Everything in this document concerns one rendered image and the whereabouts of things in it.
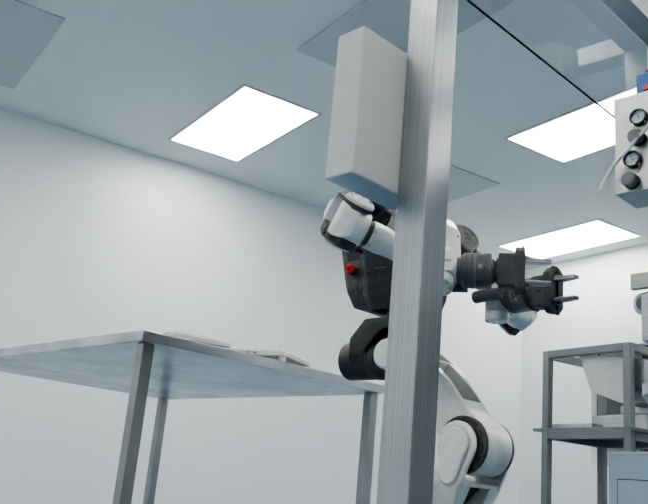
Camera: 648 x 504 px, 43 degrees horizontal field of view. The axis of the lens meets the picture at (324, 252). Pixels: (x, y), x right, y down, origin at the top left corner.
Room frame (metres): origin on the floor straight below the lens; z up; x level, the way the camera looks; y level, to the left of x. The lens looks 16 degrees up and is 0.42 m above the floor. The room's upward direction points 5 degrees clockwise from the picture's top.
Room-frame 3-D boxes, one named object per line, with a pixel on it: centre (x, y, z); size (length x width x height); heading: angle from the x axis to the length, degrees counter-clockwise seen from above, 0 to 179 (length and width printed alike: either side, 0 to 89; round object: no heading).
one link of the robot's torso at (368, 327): (2.37, -0.21, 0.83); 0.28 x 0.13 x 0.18; 44
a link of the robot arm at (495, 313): (2.19, -0.49, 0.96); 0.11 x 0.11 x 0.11; 36
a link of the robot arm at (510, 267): (1.93, -0.43, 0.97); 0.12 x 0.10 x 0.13; 76
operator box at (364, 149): (1.27, -0.07, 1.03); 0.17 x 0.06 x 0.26; 134
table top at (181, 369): (3.38, 0.63, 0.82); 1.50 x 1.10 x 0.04; 43
